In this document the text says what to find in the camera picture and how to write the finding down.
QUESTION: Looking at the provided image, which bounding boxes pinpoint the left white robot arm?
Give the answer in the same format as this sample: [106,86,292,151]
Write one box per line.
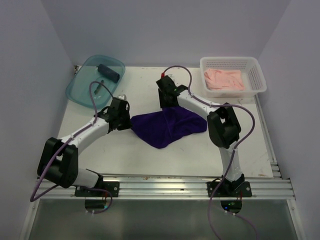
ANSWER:
[37,94,132,197]

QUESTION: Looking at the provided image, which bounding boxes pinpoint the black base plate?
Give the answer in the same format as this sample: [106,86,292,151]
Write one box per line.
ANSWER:
[74,181,120,198]
[206,178,253,198]

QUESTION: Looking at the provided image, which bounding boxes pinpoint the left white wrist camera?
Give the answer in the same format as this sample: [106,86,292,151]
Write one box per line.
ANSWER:
[117,94,127,101]

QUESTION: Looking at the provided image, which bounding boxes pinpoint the purple towel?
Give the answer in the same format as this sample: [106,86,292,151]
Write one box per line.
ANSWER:
[130,106,207,149]

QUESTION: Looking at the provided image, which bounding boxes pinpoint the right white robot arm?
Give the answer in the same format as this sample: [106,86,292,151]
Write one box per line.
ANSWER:
[156,75,245,197]

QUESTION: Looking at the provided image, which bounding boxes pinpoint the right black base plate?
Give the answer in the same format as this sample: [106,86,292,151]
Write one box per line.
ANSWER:
[206,178,253,198]

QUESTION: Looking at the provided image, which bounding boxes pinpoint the pink towel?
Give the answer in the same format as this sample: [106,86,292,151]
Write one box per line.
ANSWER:
[203,68,245,91]

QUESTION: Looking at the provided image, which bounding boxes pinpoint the aluminium mounting rail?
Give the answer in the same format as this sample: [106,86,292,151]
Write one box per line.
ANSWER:
[31,173,296,200]

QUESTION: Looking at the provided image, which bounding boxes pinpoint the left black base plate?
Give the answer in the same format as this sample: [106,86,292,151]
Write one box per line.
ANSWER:
[74,181,120,198]

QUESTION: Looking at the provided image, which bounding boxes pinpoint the dark navy blue towel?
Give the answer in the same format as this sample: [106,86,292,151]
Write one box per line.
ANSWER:
[97,64,120,83]

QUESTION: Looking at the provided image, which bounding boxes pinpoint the white plastic basket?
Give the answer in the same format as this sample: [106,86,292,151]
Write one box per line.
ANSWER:
[199,56,267,98]

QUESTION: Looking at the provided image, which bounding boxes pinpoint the teal plastic tub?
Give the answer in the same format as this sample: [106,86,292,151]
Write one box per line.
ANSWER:
[65,54,126,109]

